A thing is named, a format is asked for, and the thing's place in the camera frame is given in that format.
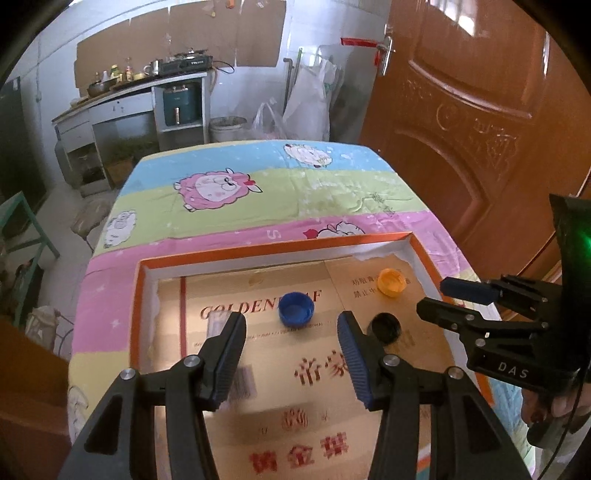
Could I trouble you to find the black bottle cap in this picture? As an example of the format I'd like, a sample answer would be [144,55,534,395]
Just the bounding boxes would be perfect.
[369,312,402,345]

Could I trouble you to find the orange bottle cap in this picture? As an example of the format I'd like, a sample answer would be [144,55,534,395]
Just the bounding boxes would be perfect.
[377,268,407,298]

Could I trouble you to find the blue bottle cap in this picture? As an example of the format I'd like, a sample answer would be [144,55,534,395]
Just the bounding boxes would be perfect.
[277,292,315,329]

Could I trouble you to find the person right hand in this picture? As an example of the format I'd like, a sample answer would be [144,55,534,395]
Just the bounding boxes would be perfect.
[521,382,591,433]

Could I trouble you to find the orange shallow cardboard tray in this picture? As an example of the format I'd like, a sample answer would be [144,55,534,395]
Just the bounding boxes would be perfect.
[130,232,467,479]

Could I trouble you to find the colourful cartoon sheep tablecloth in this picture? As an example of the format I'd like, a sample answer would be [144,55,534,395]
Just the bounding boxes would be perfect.
[66,139,537,480]

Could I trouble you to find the green metal stool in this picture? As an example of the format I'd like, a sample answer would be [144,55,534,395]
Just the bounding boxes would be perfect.
[1,191,60,329]

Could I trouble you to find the white bucket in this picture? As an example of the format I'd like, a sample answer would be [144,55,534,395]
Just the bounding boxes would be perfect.
[209,116,249,143]

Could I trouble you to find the brown wooden door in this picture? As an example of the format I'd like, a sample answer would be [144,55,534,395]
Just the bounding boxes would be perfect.
[361,1,590,279]

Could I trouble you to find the white plastic sack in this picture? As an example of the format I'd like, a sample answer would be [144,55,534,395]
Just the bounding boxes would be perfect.
[283,59,338,141]

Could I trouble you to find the white kitchen counter cabinet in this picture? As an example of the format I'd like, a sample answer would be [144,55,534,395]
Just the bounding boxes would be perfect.
[52,72,212,195]

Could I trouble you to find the teal air fryer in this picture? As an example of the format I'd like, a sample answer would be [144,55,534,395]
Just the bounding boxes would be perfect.
[163,83,200,126]

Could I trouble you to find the black gas stove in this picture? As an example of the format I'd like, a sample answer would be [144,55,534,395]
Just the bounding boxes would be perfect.
[159,52,212,76]

